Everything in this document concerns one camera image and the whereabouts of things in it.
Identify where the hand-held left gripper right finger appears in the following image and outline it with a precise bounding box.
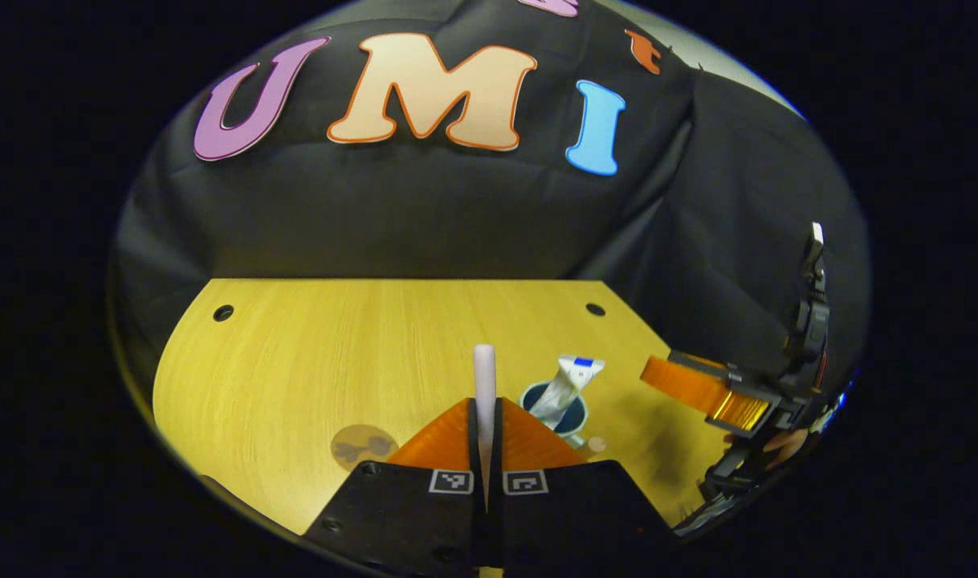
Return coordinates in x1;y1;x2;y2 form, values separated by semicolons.
489;396;674;575

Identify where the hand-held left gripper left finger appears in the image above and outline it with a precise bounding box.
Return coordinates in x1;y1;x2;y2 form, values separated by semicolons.
304;396;487;575

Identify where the pale pink toothbrush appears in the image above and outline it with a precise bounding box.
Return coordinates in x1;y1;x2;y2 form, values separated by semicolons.
473;344;498;515

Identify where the blue cup with wooden handle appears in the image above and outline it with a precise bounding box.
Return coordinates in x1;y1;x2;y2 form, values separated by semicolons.
520;381;608;454

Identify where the white and blue toothpaste tube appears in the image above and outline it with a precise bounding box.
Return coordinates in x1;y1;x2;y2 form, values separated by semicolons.
529;354;606;430

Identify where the round wooden coaster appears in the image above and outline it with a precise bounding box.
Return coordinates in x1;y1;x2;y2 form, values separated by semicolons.
330;424;400;472

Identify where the wooden desktop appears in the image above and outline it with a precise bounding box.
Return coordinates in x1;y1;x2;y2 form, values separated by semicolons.
152;278;735;537

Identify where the black backdrop cloth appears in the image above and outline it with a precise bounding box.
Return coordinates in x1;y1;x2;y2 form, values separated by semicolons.
108;0;871;450

